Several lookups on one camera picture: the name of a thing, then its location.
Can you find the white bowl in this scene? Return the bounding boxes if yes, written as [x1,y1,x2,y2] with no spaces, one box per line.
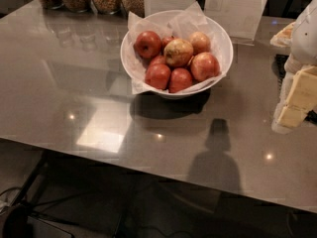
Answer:
[120,9,234,100]

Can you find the black cable on floor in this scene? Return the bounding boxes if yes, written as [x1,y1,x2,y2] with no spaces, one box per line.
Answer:
[0,185,100,228]

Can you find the dark round object on floor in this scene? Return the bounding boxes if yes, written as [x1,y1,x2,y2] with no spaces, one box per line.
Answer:
[0,204,31,238]

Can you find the small red apple back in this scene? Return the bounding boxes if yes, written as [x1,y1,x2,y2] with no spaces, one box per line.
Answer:
[161,36,175,50]

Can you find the red apple middle left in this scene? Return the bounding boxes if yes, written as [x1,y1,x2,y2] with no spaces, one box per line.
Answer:
[149,55,165,65]

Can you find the red apple right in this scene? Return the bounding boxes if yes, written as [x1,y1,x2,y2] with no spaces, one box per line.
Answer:
[190,53,220,82]

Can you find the right acrylic sign holder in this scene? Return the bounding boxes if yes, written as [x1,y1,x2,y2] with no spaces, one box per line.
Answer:
[204,0,267,45]

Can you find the red apple front centre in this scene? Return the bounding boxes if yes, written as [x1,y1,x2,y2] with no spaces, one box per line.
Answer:
[168,67,192,93]

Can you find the red apple front left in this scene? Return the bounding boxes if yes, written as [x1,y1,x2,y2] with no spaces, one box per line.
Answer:
[145,63,171,90]

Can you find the pale red back apple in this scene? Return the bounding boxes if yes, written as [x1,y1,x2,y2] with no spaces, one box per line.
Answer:
[189,32,210,55]

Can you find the white paper liner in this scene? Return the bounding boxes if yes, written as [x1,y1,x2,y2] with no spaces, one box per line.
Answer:
[127,1,228,95]

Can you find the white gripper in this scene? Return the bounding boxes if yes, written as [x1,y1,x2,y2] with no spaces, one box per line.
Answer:
[270,0,317,134]

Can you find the red apple far left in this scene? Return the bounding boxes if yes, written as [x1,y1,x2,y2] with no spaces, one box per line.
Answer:
[134,31,161,59]

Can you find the yellow-green apple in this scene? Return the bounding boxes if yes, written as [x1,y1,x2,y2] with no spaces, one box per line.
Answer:
[163,39,193,67]

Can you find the black mat on table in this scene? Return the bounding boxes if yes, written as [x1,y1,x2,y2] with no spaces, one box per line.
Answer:
[274,55,288,83]

